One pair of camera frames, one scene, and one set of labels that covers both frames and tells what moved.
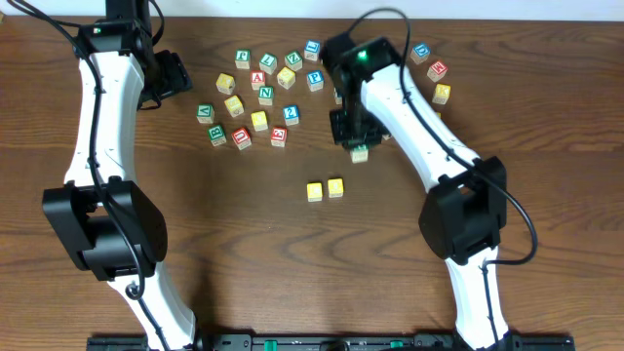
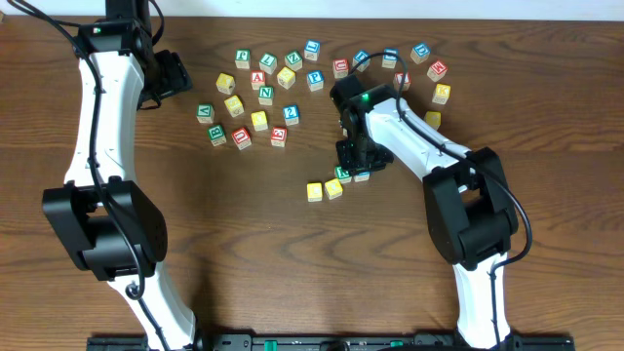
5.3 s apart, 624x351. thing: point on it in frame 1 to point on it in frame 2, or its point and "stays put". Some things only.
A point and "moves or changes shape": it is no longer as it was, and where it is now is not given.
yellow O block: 259,120 stays put
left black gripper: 175,74 stays put
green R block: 359,154 moves or changes shape
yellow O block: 335,187 stays put
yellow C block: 314,191 stays put
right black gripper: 352,135 to 364,162
